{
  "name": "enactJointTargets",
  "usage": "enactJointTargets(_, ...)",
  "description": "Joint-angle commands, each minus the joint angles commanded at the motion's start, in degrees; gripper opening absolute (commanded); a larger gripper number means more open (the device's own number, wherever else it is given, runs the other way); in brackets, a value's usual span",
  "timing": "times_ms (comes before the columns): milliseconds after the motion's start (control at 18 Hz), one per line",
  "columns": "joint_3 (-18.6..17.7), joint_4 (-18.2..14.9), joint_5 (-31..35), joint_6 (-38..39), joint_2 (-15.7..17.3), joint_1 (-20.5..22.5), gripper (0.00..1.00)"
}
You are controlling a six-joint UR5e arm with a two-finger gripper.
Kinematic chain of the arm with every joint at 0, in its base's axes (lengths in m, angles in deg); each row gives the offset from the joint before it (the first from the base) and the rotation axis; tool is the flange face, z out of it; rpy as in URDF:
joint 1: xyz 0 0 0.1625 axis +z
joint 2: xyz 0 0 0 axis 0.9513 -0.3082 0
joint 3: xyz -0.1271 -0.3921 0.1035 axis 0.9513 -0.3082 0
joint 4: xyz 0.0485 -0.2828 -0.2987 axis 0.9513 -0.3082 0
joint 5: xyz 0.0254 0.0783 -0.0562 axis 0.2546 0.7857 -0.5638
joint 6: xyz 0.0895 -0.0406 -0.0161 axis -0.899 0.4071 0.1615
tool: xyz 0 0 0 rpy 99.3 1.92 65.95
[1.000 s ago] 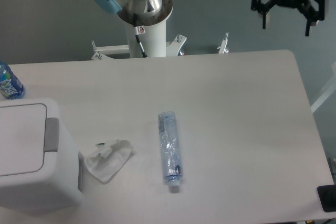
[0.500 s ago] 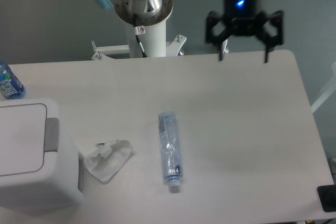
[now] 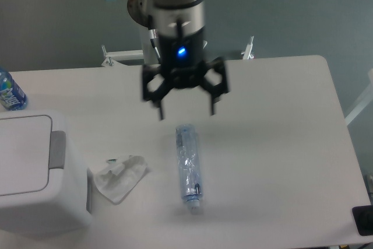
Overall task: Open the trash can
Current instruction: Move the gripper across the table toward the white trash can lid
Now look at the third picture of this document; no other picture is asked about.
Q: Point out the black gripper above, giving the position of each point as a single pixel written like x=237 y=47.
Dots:
x=180 y=69

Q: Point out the grey trash can push button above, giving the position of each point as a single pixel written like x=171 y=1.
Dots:
x=57 y=150

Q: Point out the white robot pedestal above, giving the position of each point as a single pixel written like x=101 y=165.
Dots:
x=148 y=54

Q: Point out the empty clear plastic bottle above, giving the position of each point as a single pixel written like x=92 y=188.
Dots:
x=191 y=187

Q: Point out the black device at table edge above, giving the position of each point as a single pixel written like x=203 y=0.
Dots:
x=363 y=219

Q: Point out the white trash can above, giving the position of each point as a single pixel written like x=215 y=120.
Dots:
x=34 y=198

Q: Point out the white stand leg right edge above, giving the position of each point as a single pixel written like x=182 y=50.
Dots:
x=360 y=103

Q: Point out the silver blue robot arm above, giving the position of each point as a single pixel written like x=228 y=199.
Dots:
x=175 y=19

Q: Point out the white frame bracket right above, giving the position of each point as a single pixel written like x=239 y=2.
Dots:
x=248 y=52

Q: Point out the white wrapper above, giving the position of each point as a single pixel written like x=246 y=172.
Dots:
x=118 y=178

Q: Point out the blue labelled water bottle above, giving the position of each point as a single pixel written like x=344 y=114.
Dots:
x=12 y=96

